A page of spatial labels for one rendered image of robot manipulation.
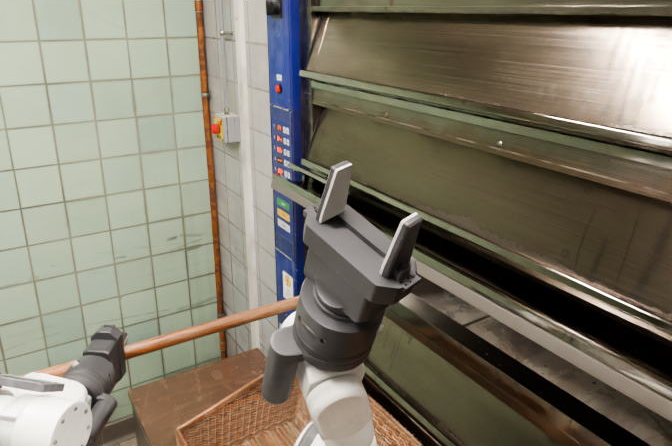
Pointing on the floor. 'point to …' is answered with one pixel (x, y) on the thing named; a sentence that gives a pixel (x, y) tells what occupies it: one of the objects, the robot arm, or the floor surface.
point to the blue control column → (279, 39)
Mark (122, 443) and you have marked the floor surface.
